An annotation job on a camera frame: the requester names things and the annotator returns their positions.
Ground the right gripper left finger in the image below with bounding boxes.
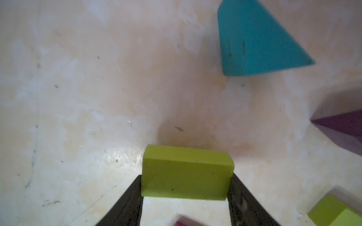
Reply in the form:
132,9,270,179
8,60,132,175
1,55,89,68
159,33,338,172
96,175,144,226

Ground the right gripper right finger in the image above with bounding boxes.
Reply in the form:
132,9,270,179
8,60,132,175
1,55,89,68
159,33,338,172
227,174,280,226

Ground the lime green block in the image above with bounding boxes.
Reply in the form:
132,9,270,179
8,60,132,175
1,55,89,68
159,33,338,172
141,145,235,201
308,194,362,226

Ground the purple triangle block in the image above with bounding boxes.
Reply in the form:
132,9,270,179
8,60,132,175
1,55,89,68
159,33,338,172
311,110,362,156

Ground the teal triangle block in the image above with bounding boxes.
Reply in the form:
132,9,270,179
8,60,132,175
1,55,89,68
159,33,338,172
217,0,315,76

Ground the magenta block middle right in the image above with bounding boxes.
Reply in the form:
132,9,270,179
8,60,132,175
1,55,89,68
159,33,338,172
173,216,204,226

